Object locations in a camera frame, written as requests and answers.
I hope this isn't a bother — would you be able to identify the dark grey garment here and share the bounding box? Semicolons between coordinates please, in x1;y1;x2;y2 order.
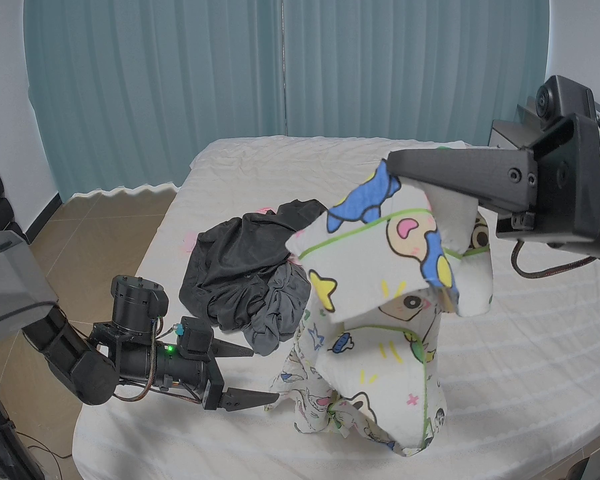
244;263;312;357

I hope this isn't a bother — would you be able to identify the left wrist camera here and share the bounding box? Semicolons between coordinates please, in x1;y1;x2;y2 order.
175;317;214;360

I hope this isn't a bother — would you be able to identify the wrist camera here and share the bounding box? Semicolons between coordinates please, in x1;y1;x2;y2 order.
175;317;214;360
534;74;600;133

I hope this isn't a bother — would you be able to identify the white printed pyjama top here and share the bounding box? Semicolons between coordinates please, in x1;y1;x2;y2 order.
265;155;496;459

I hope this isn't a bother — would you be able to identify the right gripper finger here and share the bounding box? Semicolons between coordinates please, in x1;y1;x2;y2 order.
476;202;536;242
386;147;539;205

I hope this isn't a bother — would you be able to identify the bed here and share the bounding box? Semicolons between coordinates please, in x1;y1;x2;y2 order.
71;135;600;480

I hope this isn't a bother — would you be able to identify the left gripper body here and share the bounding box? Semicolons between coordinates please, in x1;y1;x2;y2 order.
117;338;227;412

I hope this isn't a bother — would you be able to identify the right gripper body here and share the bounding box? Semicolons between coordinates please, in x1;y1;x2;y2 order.
526;113;600;262

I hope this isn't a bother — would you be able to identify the black garment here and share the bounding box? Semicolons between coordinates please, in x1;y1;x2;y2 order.
179;198;329;330

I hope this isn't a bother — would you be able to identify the blue-green curtain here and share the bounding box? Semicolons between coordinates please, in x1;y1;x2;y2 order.
24;0;286;204
282;0;551;141

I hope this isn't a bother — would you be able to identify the pink garment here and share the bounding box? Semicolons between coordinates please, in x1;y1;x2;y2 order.
182;206;301;265

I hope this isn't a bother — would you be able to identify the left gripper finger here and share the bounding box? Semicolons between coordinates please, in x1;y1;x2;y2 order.
219;386;281;414
211;337;255;360

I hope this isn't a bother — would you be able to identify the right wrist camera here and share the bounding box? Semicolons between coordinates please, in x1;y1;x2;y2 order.
534;74;600;133

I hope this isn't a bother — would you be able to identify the black cable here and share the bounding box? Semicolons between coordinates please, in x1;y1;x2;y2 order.
511;240;600;280

